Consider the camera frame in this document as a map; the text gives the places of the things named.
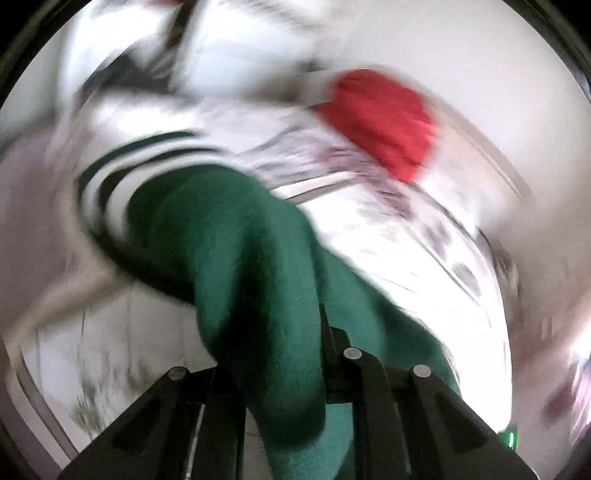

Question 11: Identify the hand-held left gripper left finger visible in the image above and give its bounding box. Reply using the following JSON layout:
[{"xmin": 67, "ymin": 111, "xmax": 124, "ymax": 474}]
[{"xmin": 58, "ymin": 367, "xmax": 246, "ymax": 480}]

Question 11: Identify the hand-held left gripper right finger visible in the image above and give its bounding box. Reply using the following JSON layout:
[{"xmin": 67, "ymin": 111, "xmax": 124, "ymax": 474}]
[{"xmin": 318, "ymin": 302, "xmax": 536, "ymax": 480}]

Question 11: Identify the green white striped sock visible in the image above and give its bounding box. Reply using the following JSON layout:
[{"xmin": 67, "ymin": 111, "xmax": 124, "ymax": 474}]
[{"xmin": 74, "ymin": 130, "xmax": 465, "ymax": 480}]

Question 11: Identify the white floral quilted bedspread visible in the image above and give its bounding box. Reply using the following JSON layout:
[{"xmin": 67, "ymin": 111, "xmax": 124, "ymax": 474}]
[{"xmin": 9, "ymin": 92, "xmax": 525, "ymax": 444}]

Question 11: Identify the red cloth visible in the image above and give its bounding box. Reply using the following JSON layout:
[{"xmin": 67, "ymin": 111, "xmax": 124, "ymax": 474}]
[{"xmin": 318, "ymin": 69, "xmax": 440, "ymax": 183}]

